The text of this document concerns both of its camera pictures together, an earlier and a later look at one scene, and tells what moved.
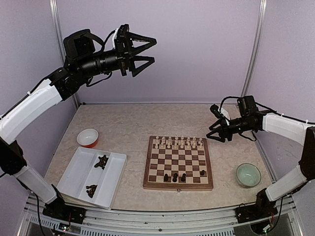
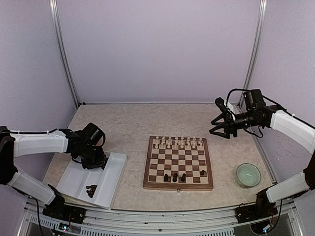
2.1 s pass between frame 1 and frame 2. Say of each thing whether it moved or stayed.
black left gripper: moved
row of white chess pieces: stayed
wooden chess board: stayed
